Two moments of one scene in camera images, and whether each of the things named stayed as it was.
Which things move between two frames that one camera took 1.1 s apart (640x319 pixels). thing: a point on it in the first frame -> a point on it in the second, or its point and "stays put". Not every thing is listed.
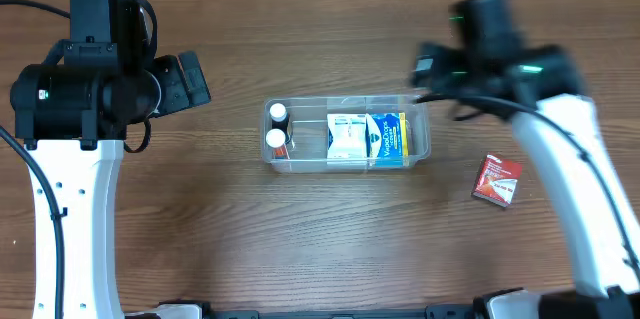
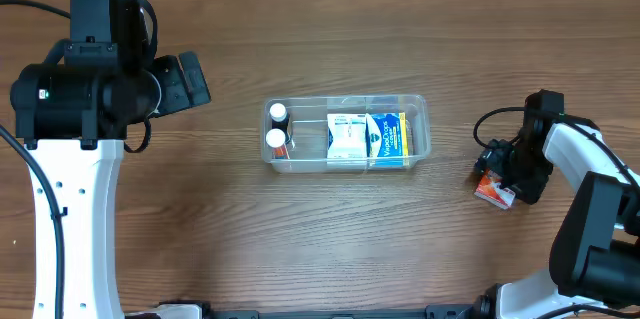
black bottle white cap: (279, 116) stays put
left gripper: (167, 85) stays put
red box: (498, 180) stays put
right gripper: (432, 71) -> (523, 174)
